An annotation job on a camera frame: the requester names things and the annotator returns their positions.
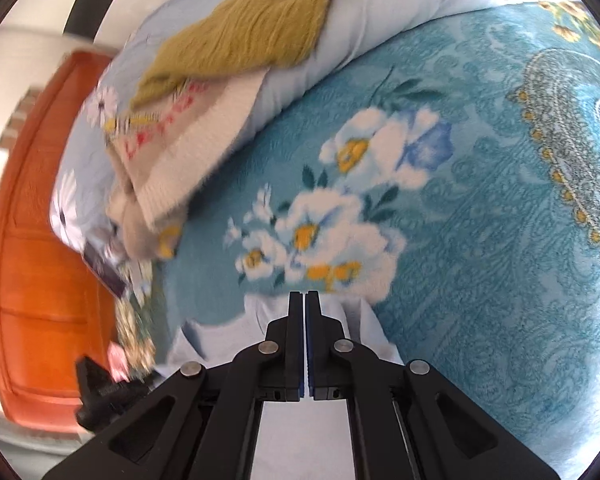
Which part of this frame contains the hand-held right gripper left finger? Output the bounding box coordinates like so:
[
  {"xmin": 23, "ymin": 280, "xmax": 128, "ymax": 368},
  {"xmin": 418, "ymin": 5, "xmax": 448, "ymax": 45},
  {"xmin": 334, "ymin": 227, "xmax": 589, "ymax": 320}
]
[{"xmin": 42, "ymin": 290, "xmax": 306, "ymax": 480}]

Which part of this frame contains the smartphone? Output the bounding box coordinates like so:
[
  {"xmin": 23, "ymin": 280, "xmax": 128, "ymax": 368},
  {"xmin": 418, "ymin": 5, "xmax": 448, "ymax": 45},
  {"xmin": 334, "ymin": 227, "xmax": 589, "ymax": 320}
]
[{"xmin": 81, "ymin": 237, "xmax": 129, "ymax": 300}]

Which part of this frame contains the olive green fuzzy sweater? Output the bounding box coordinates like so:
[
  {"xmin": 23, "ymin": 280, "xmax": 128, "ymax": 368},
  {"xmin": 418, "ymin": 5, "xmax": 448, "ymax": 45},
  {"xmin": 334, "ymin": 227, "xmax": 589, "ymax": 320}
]
[{"xmin": 128, "ymin": 0, "xmax": 356, "ymax": 111}]

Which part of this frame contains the teal floral blanket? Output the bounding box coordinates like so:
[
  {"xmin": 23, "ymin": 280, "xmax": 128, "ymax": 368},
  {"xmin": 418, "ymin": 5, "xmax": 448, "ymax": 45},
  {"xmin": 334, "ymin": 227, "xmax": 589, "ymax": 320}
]
[{"xmin": 114, "ymin": 0, "xmax": 600, "ymax": 480}]

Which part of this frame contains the wall switch panel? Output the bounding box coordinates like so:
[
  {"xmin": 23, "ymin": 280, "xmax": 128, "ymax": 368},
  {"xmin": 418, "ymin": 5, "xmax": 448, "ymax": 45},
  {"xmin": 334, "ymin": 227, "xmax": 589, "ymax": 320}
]
[{"xmin": 0, "ymin": 87, "xmax": 44, "ymax": 151}]

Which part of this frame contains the light blue long-sleeve shirt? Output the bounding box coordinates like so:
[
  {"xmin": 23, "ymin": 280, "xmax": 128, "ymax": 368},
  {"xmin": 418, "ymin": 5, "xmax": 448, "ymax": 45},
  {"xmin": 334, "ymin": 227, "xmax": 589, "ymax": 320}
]
[{"xmin": 167, "ymin": 293, "xmax": 406, "ymax": 480}]

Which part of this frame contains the light blue daisy duvet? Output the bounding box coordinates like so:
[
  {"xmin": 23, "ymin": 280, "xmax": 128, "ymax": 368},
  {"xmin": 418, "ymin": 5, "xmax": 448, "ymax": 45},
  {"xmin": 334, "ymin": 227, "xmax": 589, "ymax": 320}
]
[{"xmin": 47, "ymin": 0, "xmax": 557, "ymax": 257}]

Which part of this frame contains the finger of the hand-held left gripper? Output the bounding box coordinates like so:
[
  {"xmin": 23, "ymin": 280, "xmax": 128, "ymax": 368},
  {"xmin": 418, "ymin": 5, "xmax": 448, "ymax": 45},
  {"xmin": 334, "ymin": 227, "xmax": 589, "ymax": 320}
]
[{"xmin": 74, "ymin": 355, "xmax": 157, "ymax": 434}]

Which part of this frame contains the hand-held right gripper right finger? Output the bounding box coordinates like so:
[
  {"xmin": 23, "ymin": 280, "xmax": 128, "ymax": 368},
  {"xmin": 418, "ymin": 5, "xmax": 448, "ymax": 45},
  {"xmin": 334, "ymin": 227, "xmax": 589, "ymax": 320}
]
[{"xmin": 305, "ymin": 290, "xmax": 561, "ymax": 480}]

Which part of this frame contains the pink striped cloth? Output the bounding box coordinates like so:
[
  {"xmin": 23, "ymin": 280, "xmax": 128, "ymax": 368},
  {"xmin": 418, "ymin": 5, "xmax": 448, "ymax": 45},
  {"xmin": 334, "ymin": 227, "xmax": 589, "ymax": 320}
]
[{"xmin": 104, "ymin": 342, "xmax": 136, "ymax": 382}]

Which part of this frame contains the beige knit sweater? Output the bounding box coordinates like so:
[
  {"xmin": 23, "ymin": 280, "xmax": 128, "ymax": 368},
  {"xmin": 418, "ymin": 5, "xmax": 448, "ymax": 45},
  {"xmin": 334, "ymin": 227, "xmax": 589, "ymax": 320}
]
[{"xmin": 104, "ymin": 67, "xmax": 271, "ymax": 261}]

